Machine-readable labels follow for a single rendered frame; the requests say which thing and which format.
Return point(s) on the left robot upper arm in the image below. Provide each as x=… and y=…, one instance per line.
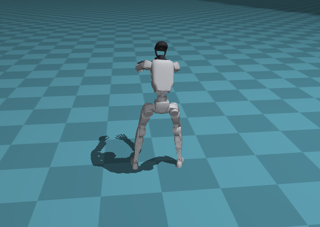
x=145, y=65

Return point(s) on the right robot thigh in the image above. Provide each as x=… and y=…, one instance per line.
x=175, y=116

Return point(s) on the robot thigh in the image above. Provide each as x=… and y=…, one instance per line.
x=175, y=116
x=147, y=111

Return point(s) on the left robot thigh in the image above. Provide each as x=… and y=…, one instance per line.
x=147, y=111

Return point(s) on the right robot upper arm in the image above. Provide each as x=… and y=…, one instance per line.
x=176, y=66

